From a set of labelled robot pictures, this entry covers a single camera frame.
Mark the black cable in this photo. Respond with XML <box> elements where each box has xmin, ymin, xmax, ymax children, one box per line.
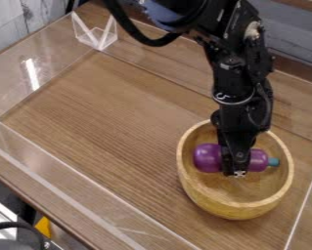
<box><xmin>0</xmin><ymin>222</ymin><xmax>48</xmax><ymax>250</ymax></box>

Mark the light wooden bowl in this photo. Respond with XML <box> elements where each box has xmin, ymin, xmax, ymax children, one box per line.
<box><xmin>177</xmin><ymin>120</ymin><xmax>294</xmax><ymax>221</ymax></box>

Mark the clear acrylic corner bracket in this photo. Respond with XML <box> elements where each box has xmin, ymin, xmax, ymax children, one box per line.
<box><xmin>71</xmin><ymin>12</ymin><xmax>118</xmax><ymax>51</ymax></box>

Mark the yellow tag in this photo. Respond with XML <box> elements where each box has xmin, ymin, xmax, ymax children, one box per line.
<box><xmin>35</xmin><ymin>217</ymin><xmax>52</xmax><ymax>238</ymax></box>

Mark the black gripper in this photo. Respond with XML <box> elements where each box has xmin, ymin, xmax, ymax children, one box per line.
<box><xmin>211</xmin><ymin>80</ymin><xmax>274</xmax><ymax>178</ymax></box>

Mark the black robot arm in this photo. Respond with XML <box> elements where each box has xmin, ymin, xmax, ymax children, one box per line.
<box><xmin>103</xmin><ymin>0</ymin><xmax>275</xmax><ymax>177</ymax></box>

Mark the purple toy eggplant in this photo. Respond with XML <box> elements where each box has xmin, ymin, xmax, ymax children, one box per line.
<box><xmin>193</xmin><ymin>144</ymin><xmax>282</xmax><ymax>173</ymax></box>

